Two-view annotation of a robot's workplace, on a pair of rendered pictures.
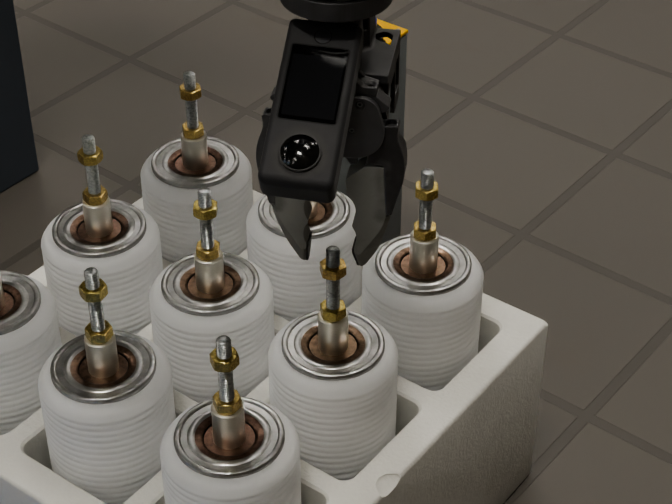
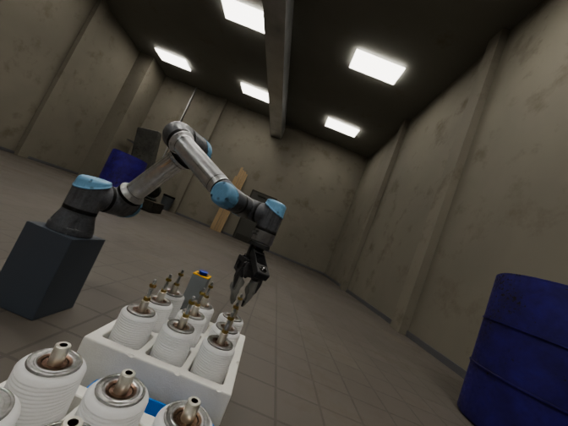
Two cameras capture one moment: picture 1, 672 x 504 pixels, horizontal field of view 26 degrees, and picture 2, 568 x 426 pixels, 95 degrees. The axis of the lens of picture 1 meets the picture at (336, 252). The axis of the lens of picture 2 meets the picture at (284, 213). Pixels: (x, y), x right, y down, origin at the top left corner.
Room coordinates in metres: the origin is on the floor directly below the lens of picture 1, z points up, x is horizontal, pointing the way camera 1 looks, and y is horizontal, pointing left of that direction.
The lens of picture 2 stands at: (0.08, 0.52, 0.57)
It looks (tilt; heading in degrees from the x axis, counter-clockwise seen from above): 6 degrees up; 322
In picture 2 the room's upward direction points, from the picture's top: 22 degrees clockwise
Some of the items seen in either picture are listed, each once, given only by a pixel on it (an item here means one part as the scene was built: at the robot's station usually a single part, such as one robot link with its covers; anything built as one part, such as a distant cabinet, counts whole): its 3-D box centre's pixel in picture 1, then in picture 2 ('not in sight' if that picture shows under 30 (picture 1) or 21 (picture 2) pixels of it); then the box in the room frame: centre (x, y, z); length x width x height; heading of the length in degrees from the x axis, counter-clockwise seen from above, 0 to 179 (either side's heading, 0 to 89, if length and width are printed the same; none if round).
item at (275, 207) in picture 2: not in sight; (270, 216); (0.82, 0.00, 0.64); 0.09 x 0.08 x 0.11; 29
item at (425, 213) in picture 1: (425, 211); not in sight; (0.89, -0.07, 0.30); 0.01 x 0.01 x 0.08
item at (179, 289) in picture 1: (210, 284); (193, 314); (0.87, 0.10, 0.25); 0.08 x 0.08 x 0.01
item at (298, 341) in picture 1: (333, 344); (226, 328); (0.80, 0.00, 0.25); 0.08 x 0.08 x 0.01
